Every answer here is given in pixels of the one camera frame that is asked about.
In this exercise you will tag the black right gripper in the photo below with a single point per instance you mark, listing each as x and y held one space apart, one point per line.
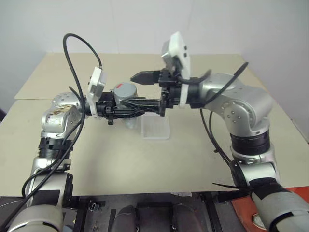
170 90

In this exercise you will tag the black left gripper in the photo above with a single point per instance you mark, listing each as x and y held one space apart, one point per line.
105 106

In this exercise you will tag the grey jar lid red label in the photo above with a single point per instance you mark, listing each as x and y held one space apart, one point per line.
124 91

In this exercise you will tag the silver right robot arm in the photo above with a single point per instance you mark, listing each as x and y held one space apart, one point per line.
241 101

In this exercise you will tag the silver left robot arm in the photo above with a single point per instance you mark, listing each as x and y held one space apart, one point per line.
55 120

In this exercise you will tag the clear plastic box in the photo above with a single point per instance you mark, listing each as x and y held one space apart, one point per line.
154 128

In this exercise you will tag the dark rounded shape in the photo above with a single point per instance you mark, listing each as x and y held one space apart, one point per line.
125 218

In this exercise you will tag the red object white emblem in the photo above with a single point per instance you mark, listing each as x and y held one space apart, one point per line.
246 212

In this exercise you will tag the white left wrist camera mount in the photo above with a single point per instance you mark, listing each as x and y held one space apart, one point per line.
96 84

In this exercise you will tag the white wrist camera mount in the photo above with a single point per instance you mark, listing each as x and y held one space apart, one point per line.
179 52
96 84

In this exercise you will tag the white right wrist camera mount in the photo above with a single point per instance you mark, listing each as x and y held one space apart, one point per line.
179 52

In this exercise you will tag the black metal frame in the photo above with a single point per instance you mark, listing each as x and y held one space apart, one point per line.
83 212

